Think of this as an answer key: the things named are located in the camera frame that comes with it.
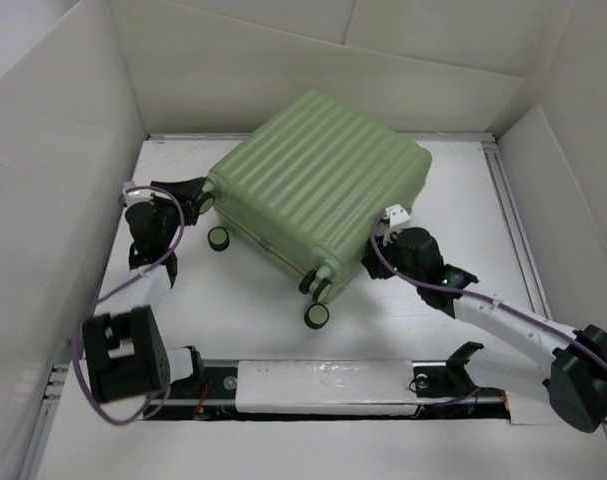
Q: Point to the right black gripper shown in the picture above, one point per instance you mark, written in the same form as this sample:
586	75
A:
374	267

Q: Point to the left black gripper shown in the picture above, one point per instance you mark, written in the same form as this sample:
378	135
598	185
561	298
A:
190	192

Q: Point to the green hard-shell suitcase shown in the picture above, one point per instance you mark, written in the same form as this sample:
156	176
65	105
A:
306	188

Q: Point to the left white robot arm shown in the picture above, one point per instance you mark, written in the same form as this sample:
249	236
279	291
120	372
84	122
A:
124	351

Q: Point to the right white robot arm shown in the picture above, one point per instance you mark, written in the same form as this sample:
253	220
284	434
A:
571	374

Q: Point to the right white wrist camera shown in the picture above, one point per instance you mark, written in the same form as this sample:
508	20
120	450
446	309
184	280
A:
394	219

